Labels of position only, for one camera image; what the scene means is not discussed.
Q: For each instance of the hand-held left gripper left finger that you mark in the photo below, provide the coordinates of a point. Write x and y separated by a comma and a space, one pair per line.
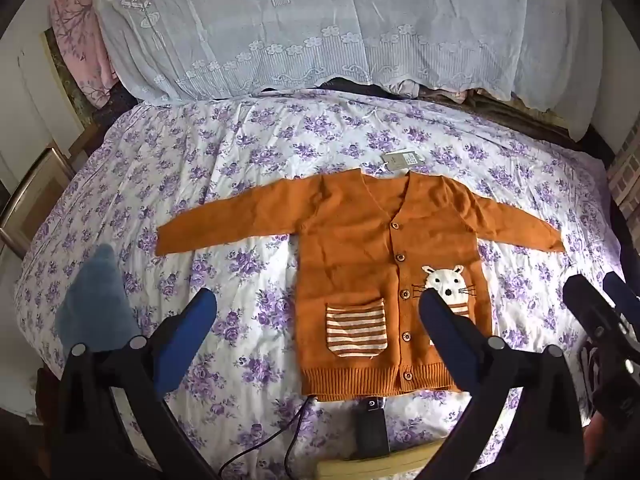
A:
190, 340

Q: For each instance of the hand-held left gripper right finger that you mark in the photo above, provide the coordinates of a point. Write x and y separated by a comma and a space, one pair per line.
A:
450, 332

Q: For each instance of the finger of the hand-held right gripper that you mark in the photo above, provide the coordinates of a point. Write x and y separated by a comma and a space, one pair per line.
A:
587, 307
616, 291

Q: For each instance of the orange knitted cardigan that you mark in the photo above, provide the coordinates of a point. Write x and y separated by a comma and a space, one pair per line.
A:
350, 240

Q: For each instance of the person's right hand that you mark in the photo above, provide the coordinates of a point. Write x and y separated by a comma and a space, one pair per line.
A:
595, 437

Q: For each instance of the blue-grey fuzzy cloth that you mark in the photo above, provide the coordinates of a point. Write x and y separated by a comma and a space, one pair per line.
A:
95, 305

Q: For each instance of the black power adapter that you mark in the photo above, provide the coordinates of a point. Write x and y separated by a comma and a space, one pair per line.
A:
370, 430

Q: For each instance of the pale wooden board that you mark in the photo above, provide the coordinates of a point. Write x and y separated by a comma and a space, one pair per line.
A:
350, 467

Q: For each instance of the clothing tag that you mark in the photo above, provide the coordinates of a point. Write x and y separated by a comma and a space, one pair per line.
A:
400, 159

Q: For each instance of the purple floral bedsheet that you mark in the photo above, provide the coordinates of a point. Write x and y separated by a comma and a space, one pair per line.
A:
250, 135

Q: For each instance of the pink floral cloth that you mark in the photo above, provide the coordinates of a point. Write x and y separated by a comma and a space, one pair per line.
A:
80, 45

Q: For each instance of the white lace cloth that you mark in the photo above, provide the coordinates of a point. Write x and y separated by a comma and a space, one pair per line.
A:
300, 20

